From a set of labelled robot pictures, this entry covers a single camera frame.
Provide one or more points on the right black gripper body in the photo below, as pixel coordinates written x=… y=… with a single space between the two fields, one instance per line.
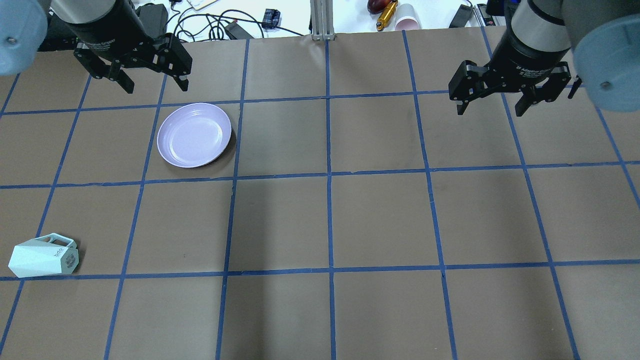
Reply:
x=531 y=57

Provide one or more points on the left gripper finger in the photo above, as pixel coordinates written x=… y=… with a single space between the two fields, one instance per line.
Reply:
x=114 y=74
x=178 y=70

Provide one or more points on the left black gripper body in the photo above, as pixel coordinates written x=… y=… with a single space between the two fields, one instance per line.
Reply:
x=106 y=27

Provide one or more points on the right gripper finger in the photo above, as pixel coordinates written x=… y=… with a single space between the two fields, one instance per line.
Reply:
x=533 y=95
x=463 y=95

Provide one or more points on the mint green faceted cup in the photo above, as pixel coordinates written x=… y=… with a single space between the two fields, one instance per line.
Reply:
x=48 y=255

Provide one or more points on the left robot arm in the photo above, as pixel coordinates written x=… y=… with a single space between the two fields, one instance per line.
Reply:
x=24 y=26

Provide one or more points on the lavender plate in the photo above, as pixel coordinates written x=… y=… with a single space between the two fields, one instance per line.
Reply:
x=194 y=135

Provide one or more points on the pink paper cup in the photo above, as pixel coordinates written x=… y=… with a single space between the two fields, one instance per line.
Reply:
x=406 y=18

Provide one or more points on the black power adapter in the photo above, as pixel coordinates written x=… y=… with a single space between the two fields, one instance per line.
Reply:
x=235 y=32

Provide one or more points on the small dark blue box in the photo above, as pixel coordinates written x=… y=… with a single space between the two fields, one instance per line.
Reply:
x=271 y=19

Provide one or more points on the gold metal cylinder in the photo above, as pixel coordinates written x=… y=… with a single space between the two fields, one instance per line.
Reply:
x=385 y=17

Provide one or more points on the aluminium frame post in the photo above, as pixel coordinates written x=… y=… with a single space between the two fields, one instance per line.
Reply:
x=322 y=24

